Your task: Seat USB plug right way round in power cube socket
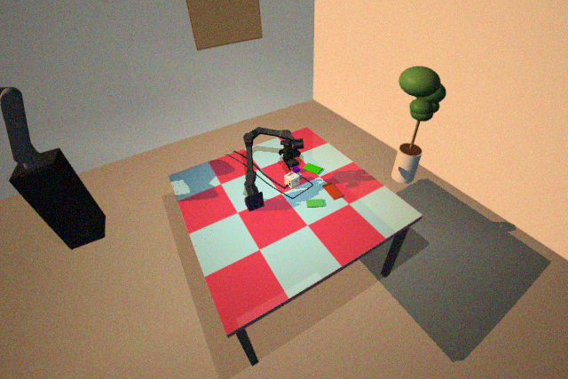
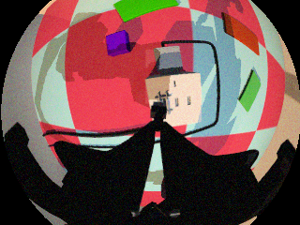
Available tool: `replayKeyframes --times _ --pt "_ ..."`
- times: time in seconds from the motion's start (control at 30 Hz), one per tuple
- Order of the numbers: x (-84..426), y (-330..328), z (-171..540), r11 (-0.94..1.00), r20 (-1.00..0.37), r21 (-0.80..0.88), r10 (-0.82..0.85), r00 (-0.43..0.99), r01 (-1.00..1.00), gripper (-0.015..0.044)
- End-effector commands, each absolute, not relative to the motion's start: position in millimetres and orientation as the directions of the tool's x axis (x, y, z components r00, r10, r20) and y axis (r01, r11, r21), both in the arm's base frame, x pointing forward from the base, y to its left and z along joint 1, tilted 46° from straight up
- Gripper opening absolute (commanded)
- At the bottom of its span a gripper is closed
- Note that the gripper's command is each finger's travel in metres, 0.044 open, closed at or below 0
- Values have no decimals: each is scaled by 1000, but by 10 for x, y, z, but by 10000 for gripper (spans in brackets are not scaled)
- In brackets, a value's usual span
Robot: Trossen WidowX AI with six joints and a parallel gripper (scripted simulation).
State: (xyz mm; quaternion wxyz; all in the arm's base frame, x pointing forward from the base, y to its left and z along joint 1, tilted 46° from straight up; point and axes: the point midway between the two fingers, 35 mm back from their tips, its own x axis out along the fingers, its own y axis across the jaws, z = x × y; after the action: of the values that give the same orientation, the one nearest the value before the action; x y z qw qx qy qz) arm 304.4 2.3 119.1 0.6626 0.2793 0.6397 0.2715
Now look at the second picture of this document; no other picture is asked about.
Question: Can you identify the green flat rectangular slab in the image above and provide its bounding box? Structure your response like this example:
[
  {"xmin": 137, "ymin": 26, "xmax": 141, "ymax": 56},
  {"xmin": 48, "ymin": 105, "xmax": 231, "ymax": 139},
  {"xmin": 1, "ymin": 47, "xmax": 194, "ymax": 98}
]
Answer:
[{"xmin": 114, "ymin": 0, "xmax": 179, "ymax": 23}]

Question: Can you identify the orange-red flat bar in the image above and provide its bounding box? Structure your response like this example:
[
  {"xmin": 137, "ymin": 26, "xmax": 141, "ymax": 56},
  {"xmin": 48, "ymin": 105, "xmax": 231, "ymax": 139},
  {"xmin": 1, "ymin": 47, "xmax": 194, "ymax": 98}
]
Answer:
[{"xmin": 222, "ymin": 12, "xmax": 260, "ymax": 55}]

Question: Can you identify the purple block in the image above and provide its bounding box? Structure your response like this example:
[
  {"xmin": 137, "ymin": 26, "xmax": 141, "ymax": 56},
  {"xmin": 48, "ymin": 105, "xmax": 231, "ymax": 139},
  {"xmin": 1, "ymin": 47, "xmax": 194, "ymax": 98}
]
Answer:
[{"xmin": 106, "ymin": 30, "xmax": 131, "ymax": 56}]

